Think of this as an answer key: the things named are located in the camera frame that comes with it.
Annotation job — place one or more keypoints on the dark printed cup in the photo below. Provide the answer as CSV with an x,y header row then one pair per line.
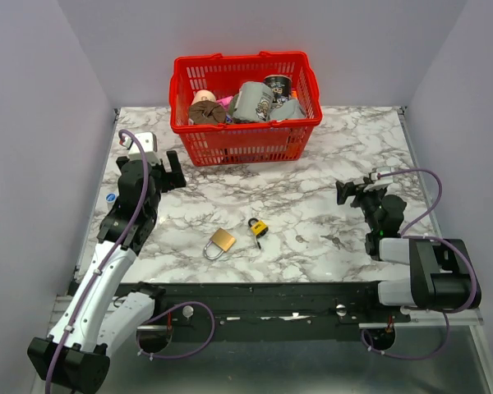
x,y
281,87

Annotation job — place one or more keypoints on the clear plastic water bottle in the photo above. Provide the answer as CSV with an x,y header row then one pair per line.
x,y
110,200

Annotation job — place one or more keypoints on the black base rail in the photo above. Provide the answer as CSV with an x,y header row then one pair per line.
x,y
247,312

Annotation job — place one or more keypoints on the brown cloth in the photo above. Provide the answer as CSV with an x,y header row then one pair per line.
x,y
206,112

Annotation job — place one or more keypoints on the grey printed cloth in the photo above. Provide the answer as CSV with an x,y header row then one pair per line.
x,y
255,104

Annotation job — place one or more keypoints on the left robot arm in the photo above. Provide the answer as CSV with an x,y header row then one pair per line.
x,y
77,351

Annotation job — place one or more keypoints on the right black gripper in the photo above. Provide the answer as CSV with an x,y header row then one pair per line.
x,y
350,189

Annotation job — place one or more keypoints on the red plastic shopping basket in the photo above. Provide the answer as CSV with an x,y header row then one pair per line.
x,y
223,75

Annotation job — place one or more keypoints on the brass padlock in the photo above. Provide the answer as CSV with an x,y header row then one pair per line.
x,y
222,240

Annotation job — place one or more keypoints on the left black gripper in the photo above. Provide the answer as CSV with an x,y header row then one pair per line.
x,y
173,179

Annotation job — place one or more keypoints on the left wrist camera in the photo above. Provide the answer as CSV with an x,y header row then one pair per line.
x,y
147,140

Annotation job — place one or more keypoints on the beige round ball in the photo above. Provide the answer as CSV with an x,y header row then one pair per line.
x,y
203,95

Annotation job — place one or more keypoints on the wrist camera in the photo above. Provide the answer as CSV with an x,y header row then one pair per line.
x,y
147,140
380,179

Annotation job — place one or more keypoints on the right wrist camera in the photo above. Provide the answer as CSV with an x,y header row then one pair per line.
x,y
380,179

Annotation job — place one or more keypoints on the pink item in basket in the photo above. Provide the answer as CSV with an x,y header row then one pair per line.
x,y
225,101

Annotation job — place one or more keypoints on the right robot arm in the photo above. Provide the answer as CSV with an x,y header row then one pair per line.
x,y
441,277

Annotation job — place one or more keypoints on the yellow black padlock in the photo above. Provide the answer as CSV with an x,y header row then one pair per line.
x,y
258,229

